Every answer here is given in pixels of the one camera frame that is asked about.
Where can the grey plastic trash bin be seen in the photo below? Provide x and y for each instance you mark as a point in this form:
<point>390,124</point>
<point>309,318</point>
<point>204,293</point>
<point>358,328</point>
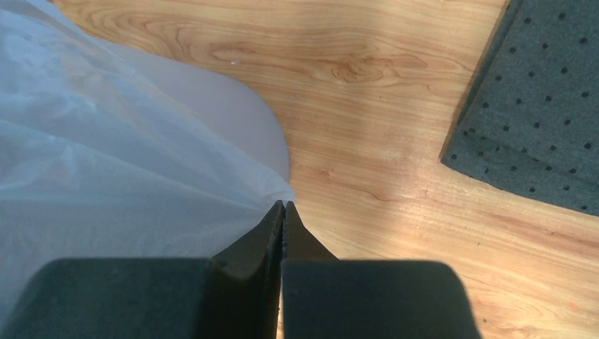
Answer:
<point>224,104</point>

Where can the blue translucent trash bag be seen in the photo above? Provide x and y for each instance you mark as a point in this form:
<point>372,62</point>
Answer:
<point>97,161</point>

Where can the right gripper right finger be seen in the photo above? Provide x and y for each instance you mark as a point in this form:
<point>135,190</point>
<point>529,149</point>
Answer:
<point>326,297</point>

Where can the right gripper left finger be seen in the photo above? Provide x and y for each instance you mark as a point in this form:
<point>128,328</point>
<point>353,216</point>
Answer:
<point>233,294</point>

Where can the dark grey dotted cloth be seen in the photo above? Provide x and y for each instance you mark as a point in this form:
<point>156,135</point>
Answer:
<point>529,125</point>

